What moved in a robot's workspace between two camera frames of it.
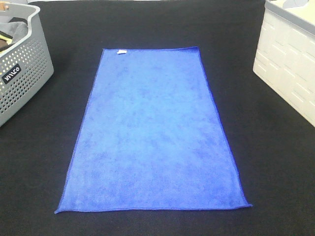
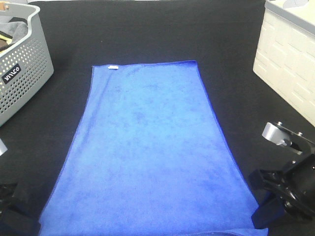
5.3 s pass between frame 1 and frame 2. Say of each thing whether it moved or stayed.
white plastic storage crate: stayed
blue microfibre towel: moved
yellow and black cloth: stayed
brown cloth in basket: stayed
